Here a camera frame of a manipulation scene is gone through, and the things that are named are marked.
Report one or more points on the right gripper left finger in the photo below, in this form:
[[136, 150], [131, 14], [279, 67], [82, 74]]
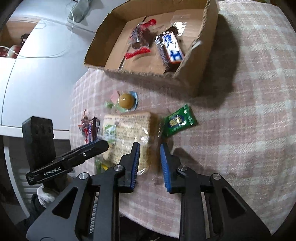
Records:
[[88, 208]]

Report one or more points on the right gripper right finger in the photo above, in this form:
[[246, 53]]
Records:
[[210, 208]]

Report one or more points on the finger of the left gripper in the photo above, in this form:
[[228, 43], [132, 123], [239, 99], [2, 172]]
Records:
[[79, 155]]

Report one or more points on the clear red candy bag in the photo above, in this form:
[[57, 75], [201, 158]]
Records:
[[84, 126], [141, 39]]

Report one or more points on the packaged bread slices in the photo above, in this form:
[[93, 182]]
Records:
[[122, 130]]

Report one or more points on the pink candy wrapper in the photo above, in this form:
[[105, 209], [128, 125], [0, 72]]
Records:
[[115, 96]]

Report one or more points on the green snack packet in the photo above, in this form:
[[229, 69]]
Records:
[[180, 120]]

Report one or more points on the brown snickers bar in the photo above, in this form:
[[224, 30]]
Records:
[[169, 49], [94, 125]]

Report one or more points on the white gloved left hand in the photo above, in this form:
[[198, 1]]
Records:
[[46, 196]]

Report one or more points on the open cardboard box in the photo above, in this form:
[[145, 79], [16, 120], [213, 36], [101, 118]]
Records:
[[196, 23]]

